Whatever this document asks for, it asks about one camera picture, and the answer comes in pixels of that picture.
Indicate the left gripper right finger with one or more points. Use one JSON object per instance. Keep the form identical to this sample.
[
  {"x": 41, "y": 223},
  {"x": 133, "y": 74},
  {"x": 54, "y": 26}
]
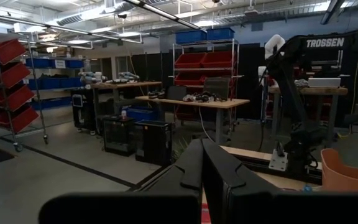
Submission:
[{"x": 222, "y": 174}]

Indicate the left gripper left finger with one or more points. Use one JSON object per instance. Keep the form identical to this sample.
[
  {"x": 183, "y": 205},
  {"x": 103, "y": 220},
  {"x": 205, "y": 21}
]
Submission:
[{"x": 191, "y": 174}]

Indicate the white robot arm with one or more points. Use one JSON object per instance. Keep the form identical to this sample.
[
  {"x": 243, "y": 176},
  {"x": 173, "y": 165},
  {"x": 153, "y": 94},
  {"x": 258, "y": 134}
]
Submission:
[{"x": 275, "y": 42}]

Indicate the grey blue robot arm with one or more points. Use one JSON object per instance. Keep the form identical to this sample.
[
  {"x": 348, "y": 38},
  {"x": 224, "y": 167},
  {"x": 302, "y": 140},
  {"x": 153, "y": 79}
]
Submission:
[
  {"x": 89, "y": 77},
  {"x": 128, "y": 76}
]

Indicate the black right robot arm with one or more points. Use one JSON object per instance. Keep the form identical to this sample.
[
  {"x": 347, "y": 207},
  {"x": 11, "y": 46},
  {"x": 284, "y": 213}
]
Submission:
[{"x": 291, "y": 93}]

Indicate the red candy packet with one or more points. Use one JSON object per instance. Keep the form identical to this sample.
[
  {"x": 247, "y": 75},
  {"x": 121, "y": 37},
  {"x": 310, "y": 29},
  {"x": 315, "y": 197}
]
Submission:
[{"x": 206, "y": 216}]

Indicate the black cabinet box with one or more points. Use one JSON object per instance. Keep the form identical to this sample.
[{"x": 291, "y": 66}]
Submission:
[
  {"x": 152, "y": 143},
  {"x": 118, "y": 137}
]

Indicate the wooden work table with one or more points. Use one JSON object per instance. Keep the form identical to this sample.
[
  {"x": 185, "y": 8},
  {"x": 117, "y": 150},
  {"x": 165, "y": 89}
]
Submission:
[
  {"x": 322, "y": 91},
  {"x": 129, "y": 84},
  {"x": 225, "y": 103}
]

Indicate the pile of black gear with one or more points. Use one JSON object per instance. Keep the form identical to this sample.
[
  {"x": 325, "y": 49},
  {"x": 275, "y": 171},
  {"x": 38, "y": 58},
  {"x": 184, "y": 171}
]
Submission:
[{"x": 202, "y": 98}]

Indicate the large blue storage tub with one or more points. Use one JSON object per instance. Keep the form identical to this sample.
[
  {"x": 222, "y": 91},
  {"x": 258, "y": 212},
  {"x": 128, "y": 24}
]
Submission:
[{"x": 141, "y": 114}]

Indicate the small black flat monitor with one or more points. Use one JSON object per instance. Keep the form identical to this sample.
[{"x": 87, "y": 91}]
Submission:
[{"x": 176, "y": 92}]

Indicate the blue lollipop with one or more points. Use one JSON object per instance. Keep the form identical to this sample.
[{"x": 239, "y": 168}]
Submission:
[{"x": 306, "y": 188}]

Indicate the small white bottle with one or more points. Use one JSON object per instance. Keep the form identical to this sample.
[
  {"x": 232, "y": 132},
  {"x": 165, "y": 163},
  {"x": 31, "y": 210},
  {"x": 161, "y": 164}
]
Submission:
[{"x": 123, "y": 115}]

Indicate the red storage bin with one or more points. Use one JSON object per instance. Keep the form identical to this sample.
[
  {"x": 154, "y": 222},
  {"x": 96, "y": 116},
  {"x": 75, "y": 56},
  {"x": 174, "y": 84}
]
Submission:
[
  {"x": 14, "y": 98},
  {"x": 188, "y": 79},
  {"x": 9, "y": 74},
  {"x": 217, "y": 59},
  {"x": 188, "y": 60},
  {"x": 20, "y": 119},
  {"x": 5, "y": 51}
]

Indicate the black equipment cart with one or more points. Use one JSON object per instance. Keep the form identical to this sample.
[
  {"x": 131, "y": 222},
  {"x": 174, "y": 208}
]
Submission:
[{"x": 82, "y": 115}]

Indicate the orange plastic bin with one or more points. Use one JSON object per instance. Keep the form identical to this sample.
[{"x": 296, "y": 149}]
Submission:
[{"x": 346, "y": 177}]

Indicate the white box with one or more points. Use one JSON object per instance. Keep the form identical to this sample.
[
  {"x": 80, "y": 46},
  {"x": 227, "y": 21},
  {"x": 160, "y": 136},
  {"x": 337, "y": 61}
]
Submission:
[{"x": 323, "y": 82}]

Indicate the blue storage bin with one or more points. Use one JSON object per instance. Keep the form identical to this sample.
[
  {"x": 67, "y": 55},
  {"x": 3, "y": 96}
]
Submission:
[
  {"x": 190, "y": 36},
  {"x": 221, "y": 33}
]

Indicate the blue bin shelving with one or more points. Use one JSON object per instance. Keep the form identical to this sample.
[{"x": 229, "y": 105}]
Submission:
[{"x": 42, "y": 63}]

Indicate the silver arm base bracket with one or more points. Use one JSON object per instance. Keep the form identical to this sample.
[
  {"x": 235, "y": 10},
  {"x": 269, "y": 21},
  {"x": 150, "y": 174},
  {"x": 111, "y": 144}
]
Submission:
[{"x": 278, "y": 161}]

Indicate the silver ventilation duct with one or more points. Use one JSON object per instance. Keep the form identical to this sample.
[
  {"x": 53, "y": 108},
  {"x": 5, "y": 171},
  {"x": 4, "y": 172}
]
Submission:
[{"x": 82, "y": 15}]

